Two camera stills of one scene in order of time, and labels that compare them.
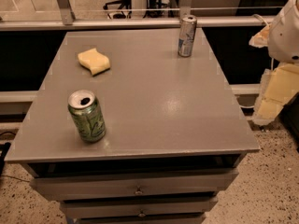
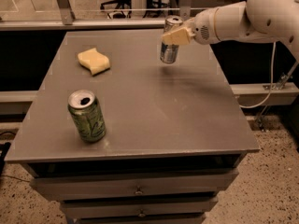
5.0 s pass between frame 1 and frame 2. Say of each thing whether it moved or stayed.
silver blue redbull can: moved
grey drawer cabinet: stayed
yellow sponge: stayed
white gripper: moved
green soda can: stayed
